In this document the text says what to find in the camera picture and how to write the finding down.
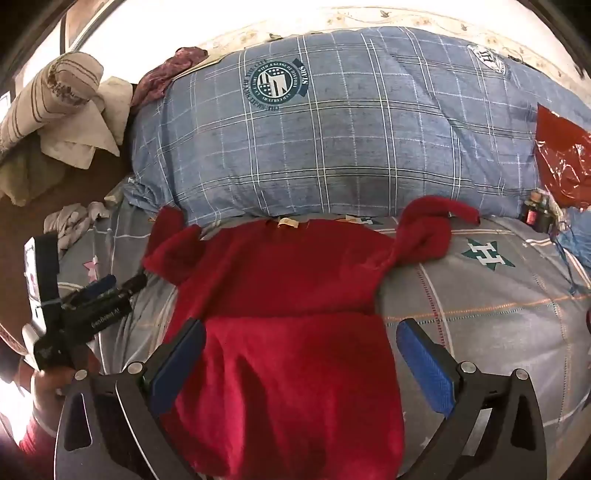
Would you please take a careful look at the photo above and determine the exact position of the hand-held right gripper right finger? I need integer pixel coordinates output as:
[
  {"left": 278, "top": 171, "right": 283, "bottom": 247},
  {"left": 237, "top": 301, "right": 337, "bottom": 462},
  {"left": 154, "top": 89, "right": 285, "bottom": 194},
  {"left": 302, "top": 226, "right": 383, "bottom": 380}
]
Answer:
[{"left": 396, "top": 318, "right": 550, "bottom": 480}]

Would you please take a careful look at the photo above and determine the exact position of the red sweater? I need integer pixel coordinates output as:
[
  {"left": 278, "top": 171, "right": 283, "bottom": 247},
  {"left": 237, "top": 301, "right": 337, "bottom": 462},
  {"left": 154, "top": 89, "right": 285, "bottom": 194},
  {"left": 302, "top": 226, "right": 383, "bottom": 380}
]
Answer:
[{"left": 142, "top": 195, "right": 481, "bottom": 478}]

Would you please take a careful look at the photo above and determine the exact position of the olive cloth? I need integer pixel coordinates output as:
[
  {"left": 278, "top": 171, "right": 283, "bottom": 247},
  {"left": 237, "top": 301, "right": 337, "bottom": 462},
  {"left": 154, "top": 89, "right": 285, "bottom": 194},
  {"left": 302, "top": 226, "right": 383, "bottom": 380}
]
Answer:
[{"left": 0, "top": 148, "right": 65, "bottom": 206}]

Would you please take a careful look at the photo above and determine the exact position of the person's left hand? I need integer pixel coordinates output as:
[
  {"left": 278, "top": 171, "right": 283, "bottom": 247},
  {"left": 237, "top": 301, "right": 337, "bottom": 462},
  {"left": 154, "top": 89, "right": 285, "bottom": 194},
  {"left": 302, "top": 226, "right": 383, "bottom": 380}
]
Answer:
[{"left": 30, "top": 355, "right": 100, "bottom": 430}]

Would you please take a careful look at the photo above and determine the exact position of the blue plastic bag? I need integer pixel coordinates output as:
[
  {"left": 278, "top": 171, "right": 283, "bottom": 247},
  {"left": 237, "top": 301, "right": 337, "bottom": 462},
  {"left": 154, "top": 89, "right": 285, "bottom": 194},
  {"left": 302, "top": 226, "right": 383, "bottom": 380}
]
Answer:
[{"left": 551, "top": 205, "right": 591, "bottom": 296}]

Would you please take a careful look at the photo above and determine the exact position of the small dark bottle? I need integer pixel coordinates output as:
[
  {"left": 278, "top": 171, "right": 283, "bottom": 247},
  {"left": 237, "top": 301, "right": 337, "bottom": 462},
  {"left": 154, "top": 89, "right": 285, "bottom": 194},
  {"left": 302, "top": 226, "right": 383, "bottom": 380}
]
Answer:
[
  {"left": 538, "top": 194, "right": 561, "bottom": 232},
  {"left": 521, "top": 190, "right": 542, "bottom": 227}
]

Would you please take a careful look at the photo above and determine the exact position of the striped beige rolled cloth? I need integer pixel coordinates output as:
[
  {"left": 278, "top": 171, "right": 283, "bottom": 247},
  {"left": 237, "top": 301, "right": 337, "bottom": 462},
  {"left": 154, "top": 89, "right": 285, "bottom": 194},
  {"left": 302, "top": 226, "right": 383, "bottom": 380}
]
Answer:
[{"left": 0, "top": 52, "right": 105, "bottom": 153}]

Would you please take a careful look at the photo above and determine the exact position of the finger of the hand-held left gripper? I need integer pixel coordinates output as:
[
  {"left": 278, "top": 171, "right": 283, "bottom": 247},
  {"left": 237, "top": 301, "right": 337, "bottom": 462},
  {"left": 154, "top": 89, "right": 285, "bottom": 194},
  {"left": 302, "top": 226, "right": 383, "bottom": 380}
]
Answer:
[
  {"left": 69, "top": 274, "right": 118, "bottom": 305},
  {"left": 113, "top": 272, "right": 148, "bottom": 296}
]

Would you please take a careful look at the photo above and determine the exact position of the maroon patterned cloth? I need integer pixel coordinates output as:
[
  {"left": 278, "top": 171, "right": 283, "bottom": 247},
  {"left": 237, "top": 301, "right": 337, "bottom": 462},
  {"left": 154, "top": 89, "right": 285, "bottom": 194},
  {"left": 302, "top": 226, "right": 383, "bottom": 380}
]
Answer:
[{"left": 130, "top": 46, "right": 211, "bottom": 109}]

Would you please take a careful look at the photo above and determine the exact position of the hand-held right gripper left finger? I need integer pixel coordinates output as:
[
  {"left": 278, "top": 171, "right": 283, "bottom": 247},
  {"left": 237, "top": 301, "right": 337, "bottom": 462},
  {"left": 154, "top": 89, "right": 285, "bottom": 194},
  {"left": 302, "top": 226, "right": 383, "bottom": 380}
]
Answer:
[{"left": 54, "top": 318, "right": 207, "bottom": 480}]

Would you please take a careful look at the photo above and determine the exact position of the crumpled grey white cloth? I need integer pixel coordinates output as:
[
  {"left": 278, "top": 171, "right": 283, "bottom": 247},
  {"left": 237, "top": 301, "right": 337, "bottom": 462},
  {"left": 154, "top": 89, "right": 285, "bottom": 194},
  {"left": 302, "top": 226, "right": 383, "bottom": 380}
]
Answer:
[{"left": 44, "top": 200, "right": 112, "bottom": 250}]

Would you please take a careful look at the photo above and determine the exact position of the red plastic bag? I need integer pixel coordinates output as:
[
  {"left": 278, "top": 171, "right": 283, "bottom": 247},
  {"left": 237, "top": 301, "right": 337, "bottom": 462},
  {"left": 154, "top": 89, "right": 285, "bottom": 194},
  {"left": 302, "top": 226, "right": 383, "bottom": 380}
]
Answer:
[{"left": 534, "top": 104, "right": 591, "bottom": 210}]

